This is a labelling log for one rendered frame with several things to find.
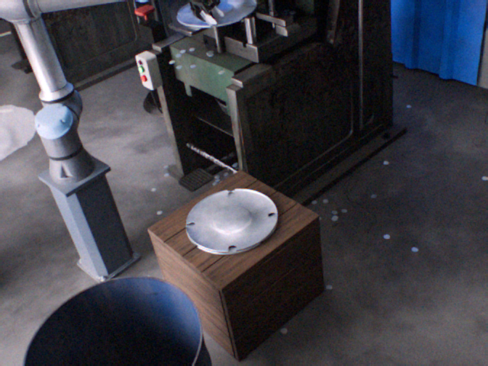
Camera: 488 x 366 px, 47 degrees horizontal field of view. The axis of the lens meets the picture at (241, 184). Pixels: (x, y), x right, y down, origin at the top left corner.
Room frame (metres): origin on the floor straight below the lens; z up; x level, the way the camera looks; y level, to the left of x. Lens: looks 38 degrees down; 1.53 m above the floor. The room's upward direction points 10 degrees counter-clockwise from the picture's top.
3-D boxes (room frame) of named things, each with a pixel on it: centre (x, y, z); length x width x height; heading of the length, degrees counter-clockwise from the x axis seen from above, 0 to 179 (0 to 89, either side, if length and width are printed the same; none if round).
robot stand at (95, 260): (1.63, 0.56, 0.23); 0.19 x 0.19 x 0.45; 40
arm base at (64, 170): (1.63, 0.56, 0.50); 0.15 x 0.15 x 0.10
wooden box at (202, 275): (1.35, 0.05, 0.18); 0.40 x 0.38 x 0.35; 125
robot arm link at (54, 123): (1.64, 0.56, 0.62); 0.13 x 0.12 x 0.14; 0
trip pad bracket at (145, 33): (2.19, 0.25, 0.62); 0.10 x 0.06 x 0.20; 36
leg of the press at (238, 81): (1.94, -0.39, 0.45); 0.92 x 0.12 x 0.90; 126
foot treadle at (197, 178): (2.00, -0.01, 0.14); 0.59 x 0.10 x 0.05; 126
